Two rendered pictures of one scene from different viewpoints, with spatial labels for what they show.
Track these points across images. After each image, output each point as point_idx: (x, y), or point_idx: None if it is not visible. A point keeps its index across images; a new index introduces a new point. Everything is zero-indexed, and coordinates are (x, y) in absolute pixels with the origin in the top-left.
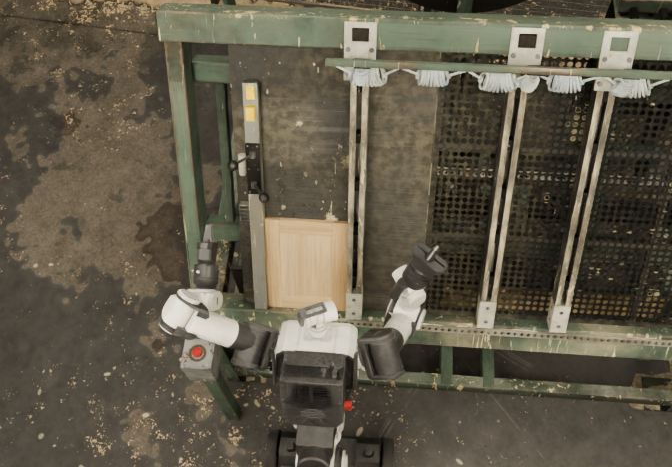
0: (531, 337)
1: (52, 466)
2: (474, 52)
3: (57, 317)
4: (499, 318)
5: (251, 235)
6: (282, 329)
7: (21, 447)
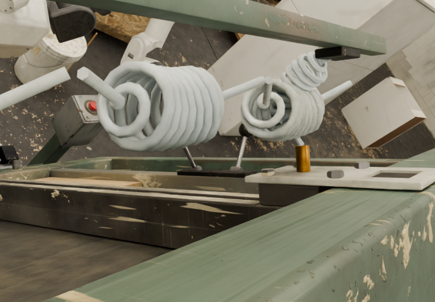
0: None
1: (107, 145)
2: (72, 290)
3: None
4: None
5: (138, 171)
6: (48, 17)
7: (133, 152)
